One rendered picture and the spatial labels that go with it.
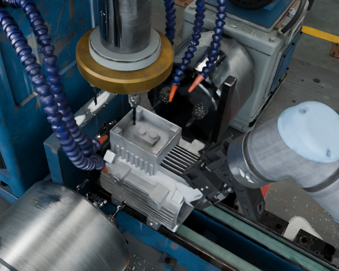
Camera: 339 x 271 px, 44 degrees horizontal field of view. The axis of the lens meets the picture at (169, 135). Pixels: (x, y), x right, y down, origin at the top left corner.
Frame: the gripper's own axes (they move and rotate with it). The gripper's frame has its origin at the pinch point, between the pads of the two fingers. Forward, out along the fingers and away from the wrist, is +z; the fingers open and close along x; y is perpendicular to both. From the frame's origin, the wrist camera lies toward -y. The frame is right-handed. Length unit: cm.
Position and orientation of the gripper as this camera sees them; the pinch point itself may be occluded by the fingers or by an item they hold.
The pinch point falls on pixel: (191, 199)
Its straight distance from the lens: 87.1
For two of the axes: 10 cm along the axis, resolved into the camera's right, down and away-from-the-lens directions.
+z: -4.9, 3.5, 8.0
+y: -7.0, -7.0, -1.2
